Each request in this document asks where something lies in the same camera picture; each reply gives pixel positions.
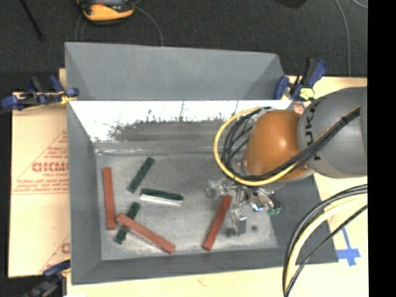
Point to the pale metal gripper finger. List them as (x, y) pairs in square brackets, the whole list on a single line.
[(235, 220), (243, 225)]

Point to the red-brown flat block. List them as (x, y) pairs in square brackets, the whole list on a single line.
[(109, 198), (217, 222), (145, 233)]

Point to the dark green flat block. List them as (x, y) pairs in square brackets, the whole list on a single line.
[(140, 174), (161, 194), (133, 210)]

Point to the grey metal bin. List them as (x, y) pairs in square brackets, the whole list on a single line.
[(173, 73)]

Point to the brown cardboard board, red print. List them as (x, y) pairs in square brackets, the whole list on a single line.
[(37, 203)]

